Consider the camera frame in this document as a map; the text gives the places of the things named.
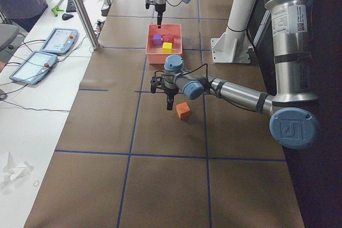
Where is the yellow foam block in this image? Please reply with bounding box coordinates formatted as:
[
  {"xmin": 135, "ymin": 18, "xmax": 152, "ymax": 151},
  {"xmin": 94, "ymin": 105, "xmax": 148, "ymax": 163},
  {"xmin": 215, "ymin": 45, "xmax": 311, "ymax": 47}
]
[{"xmin": 162, "ymin": 42, "xmax": 173, "ymax": 53}]

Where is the black computer mouse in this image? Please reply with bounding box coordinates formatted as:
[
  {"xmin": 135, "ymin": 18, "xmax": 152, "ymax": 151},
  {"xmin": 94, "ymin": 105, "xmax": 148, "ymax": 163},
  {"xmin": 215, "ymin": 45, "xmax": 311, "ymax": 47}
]
[{"xmin": 62, "ymin": 13, "xmax": 74, "ymax": 21}]

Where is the crumpled white paper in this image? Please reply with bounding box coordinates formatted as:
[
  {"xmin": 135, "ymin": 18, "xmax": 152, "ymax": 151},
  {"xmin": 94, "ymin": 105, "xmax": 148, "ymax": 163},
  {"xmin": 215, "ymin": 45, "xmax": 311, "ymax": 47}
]
[{"xmin": 1, "ymin": 152, "xmax": 34, "ymax": 191}]

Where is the pink plastic bin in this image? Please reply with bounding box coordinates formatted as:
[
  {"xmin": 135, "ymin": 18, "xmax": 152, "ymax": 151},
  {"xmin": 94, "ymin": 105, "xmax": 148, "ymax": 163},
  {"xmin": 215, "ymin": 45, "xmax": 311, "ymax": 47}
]
[{"xmin": 145, "ymin": 24, "xmax": 183, "ymax": 64}]

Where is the teach pendant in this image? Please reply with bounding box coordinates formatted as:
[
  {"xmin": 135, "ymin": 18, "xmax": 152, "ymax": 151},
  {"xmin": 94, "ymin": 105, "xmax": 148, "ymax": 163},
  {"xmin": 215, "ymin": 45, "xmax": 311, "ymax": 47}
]
[
  {"xmin": 40, "ymin": 28, "xmax": 78, "ymax": 54},
  {"xmin": 9, "ymin": 51, "xmax": 58, "ymax": 85}
]

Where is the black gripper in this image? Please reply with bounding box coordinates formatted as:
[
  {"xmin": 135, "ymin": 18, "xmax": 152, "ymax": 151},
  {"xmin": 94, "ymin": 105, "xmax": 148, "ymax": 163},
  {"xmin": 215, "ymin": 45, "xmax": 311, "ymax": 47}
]
[
  {"xmin": 164, "ymin": 83, "xmax": 178, "ymax": 111},
  {"xmin": 155, "ymin": 3, "xmax": 166, "ymax": 29}
]

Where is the purple foam block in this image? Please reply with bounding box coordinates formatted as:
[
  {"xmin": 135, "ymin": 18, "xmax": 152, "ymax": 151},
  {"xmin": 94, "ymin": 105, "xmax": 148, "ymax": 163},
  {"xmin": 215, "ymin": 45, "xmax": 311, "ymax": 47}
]
[{"xmin": 152, "ymin": 34, "xmax": 163, "ymax": 46}]

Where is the upper teach pendant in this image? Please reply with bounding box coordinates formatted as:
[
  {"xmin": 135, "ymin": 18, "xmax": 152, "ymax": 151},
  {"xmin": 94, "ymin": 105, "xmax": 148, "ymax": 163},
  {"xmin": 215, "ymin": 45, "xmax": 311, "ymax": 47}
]
[{"xmin": 40, "ymin": 28, "xmax": 78, "ymax": 54}]

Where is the orange foam block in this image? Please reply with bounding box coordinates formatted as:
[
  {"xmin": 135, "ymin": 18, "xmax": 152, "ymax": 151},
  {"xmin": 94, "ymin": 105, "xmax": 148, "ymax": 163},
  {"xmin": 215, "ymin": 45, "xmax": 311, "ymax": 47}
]
[{"xmin": 176, "ymin": 102, "xmax": 191, "ymax": 120}]

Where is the aluminium frame post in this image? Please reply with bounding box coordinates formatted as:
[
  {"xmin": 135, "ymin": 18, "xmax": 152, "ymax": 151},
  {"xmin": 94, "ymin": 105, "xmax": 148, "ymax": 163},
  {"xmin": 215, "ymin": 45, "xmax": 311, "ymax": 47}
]
[{"xmin": 73, "ymin": 0, "xmax": 99, "ymax": 50}]

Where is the white pedestal column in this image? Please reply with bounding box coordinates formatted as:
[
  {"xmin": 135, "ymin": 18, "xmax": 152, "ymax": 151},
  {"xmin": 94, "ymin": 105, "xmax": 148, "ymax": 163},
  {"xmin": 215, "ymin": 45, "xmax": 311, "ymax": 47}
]
[{"xmin": 211, "ymin": 0, "xmax": 256, "ymax": 64}]

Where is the person in purple shirt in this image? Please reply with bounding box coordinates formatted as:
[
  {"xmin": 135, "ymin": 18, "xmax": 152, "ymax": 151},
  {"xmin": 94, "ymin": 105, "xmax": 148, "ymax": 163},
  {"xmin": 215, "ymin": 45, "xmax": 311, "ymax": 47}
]
[{"xmin": 1, "ymin": 0, "xmax": 48, "ymax": 32}]

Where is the green handled tool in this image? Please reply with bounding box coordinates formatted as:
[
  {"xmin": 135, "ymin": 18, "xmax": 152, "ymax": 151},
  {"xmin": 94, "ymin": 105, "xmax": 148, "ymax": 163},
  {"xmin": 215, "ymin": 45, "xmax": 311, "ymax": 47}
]
[{"xmin": 51, "ymin": 5, "xmax": 65, "ymax": 17}]

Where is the lower teach pendant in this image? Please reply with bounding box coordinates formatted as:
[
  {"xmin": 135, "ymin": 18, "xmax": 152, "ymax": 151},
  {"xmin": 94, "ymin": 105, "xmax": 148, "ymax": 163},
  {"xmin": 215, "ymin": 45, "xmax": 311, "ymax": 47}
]
[{"xmin": 9, "ymin": 51, "xmax": 58, "ymax": 85}]

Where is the grey office chair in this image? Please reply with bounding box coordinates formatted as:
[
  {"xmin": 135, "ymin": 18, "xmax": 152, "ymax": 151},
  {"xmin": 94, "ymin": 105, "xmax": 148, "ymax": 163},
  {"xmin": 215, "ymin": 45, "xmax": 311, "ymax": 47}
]
[{"xmin": 0, "ymin": 24, "xmax": 19, "ymax": 51}]

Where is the red foam block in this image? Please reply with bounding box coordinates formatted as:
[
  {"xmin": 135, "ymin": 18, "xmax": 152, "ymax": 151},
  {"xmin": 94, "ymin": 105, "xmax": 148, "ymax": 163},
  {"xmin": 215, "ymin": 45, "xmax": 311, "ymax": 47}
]
[{"xmin": 162, "ymin": 34, "xmax": 175, "ymax": 44}]

